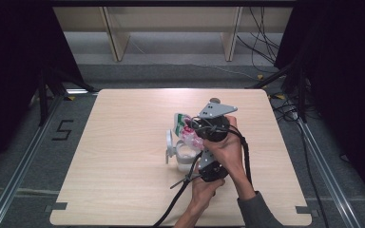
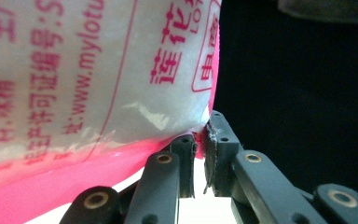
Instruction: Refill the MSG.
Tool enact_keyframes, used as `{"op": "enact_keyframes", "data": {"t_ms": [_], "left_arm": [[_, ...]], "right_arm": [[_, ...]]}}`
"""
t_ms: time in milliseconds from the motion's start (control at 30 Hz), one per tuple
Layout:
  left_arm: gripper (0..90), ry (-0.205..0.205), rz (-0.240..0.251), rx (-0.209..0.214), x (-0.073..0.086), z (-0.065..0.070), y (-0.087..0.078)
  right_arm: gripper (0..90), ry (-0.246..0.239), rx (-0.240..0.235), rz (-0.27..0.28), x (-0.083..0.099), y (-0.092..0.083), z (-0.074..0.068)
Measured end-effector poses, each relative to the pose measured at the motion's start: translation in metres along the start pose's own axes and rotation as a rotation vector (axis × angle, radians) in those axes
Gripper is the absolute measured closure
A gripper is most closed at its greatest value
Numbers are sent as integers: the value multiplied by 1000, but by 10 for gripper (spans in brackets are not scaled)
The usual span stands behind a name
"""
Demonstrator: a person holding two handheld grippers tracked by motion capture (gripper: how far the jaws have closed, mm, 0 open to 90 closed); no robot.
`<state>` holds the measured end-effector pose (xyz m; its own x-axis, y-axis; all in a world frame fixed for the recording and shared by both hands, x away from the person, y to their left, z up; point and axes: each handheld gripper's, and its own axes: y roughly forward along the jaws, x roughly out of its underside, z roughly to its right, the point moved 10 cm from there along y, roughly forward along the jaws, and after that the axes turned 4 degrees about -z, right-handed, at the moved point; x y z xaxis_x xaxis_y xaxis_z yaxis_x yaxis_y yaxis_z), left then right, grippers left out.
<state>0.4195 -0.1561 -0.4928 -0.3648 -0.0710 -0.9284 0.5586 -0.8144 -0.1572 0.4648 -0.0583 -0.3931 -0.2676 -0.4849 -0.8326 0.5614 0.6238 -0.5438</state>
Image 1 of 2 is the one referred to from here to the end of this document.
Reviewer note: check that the person's right hand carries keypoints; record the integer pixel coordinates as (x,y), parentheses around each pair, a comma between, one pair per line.
(229,152)

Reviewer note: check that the grey table bracket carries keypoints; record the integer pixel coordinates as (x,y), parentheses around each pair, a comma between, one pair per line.
(305,210)
(57,206)

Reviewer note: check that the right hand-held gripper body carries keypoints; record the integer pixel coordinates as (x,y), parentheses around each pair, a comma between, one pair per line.
(214,109)

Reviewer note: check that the beige wooden shelf unit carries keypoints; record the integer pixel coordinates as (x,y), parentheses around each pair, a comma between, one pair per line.
(171,19)

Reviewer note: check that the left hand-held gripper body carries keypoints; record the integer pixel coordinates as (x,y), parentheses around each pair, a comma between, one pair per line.
(212,172)

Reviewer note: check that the aluminium floor rail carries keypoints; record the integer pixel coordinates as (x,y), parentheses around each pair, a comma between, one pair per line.
(15,177)
(326,171)

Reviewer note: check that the dark curtain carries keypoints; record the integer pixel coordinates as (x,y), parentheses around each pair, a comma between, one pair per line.
(345,79)
(12,63)

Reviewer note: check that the white plastic measuring cup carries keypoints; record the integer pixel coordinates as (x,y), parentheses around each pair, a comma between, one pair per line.
(185,155)

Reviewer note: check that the person's left hand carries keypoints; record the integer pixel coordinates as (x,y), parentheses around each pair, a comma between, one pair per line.
(204,191)

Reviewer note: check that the black metal stand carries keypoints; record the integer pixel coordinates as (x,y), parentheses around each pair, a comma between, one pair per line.
(43,101)
(302,95)

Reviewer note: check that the pink and white plastic bag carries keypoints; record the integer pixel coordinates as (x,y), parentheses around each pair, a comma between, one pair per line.
(182,122)

